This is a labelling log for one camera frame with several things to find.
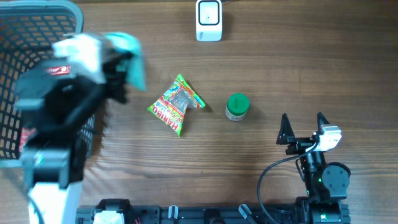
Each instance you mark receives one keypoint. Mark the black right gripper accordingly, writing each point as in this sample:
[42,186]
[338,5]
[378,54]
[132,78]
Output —
[286,135]

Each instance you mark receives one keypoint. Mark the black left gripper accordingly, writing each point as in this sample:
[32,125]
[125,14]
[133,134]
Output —
[119,79]

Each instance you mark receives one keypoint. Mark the mint green wipes pack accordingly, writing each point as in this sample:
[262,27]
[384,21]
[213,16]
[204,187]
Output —
[134,67]

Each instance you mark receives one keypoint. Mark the green Haribo candy bag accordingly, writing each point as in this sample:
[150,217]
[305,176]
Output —
[171,107]

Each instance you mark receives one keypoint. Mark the green lid small jar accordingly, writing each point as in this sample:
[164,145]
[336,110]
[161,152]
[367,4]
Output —
[237,106]

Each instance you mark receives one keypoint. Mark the red tissue pack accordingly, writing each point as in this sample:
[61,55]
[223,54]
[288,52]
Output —
[25,135]

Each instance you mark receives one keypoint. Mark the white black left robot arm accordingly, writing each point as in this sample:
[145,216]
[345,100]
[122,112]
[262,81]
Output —
[56,99]

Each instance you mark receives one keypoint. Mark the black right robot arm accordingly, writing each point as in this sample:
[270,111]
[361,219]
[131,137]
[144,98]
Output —
[326,183]

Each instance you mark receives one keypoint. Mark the white barcode scanner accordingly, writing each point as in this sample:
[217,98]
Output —
[208,20]

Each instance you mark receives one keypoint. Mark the red Nescafe stick pack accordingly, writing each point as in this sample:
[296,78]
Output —
[59,70]

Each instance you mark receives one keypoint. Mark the grey plastic mesh basket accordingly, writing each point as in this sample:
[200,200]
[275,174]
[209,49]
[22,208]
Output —
[28,30]

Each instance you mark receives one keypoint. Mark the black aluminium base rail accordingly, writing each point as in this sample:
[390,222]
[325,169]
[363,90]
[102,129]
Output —
[121,211]

